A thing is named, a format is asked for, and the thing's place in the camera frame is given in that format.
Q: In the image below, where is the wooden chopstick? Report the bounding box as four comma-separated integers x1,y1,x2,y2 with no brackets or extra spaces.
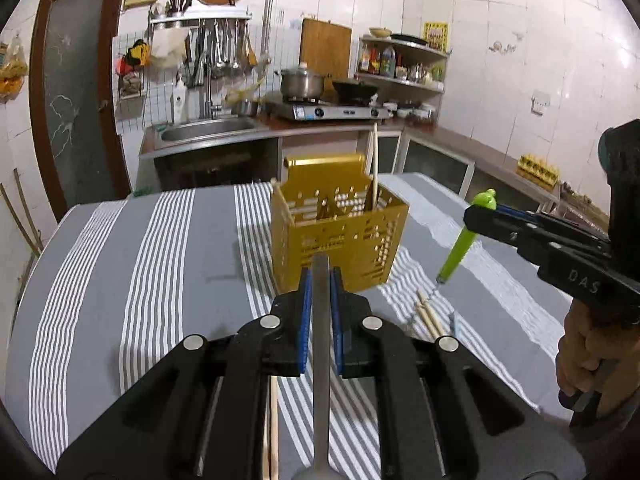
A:
269,376,280,480
270,178,294,224
416,289,440,339
418,290,446,337
371,122,378,211

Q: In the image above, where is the wooden cutting board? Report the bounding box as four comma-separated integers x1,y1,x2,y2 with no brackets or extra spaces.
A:
299,18,352,102

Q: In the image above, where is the person's right hand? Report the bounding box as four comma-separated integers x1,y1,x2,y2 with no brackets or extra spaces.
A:
555,299,639,417

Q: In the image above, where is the white soap bottle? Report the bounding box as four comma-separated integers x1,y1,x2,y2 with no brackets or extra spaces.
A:
171,76,188,125

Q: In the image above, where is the yellow perforated utensil holder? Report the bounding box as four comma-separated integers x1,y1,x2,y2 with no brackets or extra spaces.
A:
271,153,409,292

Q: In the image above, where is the light blue handled knife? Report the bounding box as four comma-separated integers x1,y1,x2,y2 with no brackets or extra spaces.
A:
449,311,460,338

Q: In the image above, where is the steel gas stove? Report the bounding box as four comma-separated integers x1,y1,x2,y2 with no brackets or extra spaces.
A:
265,101,392,122

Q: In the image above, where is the dark wooden framed door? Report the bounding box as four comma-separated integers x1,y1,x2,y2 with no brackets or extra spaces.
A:
29,0,131,219

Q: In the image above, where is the yellow egg tray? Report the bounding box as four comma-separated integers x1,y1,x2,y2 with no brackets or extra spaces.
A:
516,154,560,191

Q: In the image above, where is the grey white striped tablecloth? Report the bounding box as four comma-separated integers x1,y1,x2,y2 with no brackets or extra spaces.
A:
3,174,570,467

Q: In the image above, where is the hanging plastic bag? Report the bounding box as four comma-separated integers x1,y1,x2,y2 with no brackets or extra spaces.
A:
0,34,29,103

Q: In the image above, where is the steel cooking pot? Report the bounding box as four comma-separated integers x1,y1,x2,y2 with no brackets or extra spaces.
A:
274,62,328,102

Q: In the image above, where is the black wok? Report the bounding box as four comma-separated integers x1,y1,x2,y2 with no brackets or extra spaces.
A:
332,79,378,106

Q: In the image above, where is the yellow wall poster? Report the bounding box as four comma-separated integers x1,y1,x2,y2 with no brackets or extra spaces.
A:
422,22,449,53

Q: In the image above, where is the metal spoon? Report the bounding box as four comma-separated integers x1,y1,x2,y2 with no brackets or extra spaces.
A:
294,254,345,480

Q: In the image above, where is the white wall switch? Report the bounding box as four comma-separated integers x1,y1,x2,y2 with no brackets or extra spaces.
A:
530,90,551,116

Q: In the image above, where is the steel kitchen sink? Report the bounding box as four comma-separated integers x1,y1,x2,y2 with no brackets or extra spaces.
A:
155,116,260,143

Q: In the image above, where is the corner wall shelf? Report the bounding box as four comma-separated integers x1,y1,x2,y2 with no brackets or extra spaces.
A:
355,35,448,94

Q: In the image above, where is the green handled peeler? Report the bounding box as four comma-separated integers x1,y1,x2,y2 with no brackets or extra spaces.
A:
436,188,497,285

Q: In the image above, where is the hanging utensil rack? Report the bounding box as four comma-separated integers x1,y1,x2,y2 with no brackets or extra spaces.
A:
148,6,257,86

